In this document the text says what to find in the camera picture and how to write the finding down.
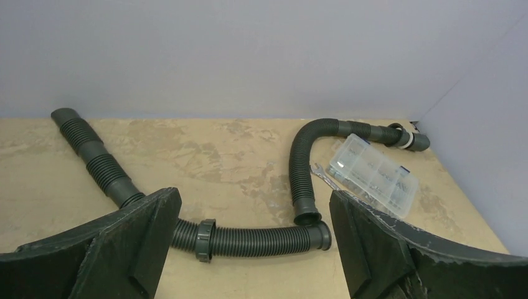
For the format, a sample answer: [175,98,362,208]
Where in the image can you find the long dark corrugated hose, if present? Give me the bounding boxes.
[50,108,332,263]

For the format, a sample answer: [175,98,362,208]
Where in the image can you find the silver open-end wrench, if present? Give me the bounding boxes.
[310,163,341,191]

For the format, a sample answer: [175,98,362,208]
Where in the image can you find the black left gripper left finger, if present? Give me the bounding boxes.
[1,187,182,298]

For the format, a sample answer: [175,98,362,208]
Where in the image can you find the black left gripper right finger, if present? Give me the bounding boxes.
[329,191,527,298]

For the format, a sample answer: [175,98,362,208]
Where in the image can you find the curved dark corrugated hose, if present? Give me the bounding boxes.
[288,118,431,227]

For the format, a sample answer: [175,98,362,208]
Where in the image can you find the clear plastic compartment box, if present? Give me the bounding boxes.
[326,134,418,219]

